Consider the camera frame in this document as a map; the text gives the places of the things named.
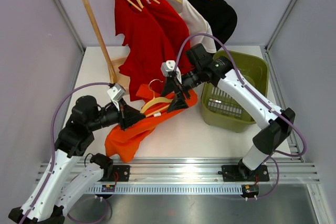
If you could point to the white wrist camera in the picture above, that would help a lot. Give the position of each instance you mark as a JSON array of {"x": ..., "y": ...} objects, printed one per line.
[
  {"x": 116, "y": 92},
  {"x": 169, "y": 66}
]

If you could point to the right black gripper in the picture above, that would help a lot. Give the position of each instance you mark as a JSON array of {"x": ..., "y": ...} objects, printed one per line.
[{"x": 179, "y": 102}]

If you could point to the red t shirt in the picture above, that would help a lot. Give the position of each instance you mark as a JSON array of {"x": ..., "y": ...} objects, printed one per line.
[
  {"x": 157, "y": 48},
  {"x": 129, "y": 22}
]

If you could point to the black t shirt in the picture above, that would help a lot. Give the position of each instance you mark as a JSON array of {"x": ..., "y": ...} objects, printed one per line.
[{"x": 221, "y": 17}]

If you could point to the left aluminium frame post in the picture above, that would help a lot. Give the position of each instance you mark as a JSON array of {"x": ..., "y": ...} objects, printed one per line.
[{"x": 70, "y": 25}]

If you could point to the green plastic basket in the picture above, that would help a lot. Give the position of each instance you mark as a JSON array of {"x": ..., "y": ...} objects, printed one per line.
[{"x": 221, "y": 110}]

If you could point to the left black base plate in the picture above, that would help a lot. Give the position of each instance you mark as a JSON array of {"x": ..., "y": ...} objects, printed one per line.
[{"x": 119, "y": 173}]

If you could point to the grey slotted cable duct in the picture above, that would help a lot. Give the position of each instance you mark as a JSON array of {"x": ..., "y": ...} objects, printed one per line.
[{"x": 163, "y": 189}]

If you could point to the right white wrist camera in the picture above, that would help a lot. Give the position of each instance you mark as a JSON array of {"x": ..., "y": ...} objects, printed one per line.
[{"x": 169, "y": 66}]

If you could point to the right aluminium frame post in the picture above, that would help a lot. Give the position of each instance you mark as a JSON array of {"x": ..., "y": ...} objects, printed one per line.
[{"x": 288, "y": 10}]

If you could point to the wooden clothes rack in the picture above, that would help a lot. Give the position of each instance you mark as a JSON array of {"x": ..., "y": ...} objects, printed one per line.
[{"x": 112, "y": 65}]

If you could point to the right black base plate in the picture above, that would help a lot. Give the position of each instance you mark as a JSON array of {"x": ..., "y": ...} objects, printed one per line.
[{"x": 231, "y": 172}]

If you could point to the aluminium frame post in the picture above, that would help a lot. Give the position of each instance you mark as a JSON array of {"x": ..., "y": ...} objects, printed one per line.
[
  {"x": 70, "y": 25},
  {"x": 288, "y": 10}
]

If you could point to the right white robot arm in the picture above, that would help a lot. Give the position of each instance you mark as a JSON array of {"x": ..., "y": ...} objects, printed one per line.
[{"x": 274, "y": 122}]

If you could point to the yellow hanger of orange shirt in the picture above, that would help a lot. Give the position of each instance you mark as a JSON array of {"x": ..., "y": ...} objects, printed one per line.
[{"x": 155, "y": 100}]

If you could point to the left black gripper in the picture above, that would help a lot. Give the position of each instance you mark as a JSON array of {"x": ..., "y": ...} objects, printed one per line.
[{"x": 128, "y": 115}]

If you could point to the aluminium mounting rail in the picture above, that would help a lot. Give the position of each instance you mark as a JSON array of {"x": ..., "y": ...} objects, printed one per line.
[{"x": 205, "y": 171}]

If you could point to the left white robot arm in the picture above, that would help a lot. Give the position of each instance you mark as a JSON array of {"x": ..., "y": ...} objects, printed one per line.
[{"x": 52, "y": 200}]

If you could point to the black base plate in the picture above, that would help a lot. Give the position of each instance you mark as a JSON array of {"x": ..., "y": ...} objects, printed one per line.
[
  {"x": 231, "y": 172},
  {"x": 119, "y": 173}
]

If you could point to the white t shirt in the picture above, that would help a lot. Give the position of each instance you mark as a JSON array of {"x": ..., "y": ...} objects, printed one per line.
[{"x": 195, "y": 22}]

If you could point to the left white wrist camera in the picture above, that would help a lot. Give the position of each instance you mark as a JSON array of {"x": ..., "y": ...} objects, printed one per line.
[{"x": 116, "y": 92}]

